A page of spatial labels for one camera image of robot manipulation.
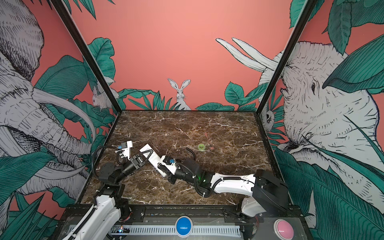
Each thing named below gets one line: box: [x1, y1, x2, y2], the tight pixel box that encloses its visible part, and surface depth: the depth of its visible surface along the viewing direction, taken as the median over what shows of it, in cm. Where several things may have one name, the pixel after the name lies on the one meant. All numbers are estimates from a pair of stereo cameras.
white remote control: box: [139, 143, 168, 178], surface depth 71 cm
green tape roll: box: [197, 143, 206, 151], surface depth 103 cm
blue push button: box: [175, 216, 193, 238], surface depth 71 cm
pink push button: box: [273, 218, 295, 240], surface depth 70 cm
